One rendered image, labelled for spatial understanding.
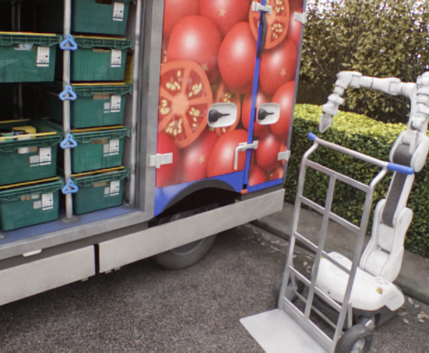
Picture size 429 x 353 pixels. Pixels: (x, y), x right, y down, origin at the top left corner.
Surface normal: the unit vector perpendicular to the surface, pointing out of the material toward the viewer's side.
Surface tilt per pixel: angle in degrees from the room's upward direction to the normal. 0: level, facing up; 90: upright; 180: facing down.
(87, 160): 91
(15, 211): 92
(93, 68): 91
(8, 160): 94
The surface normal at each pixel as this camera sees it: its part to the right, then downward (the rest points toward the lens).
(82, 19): 0.69, 0.27
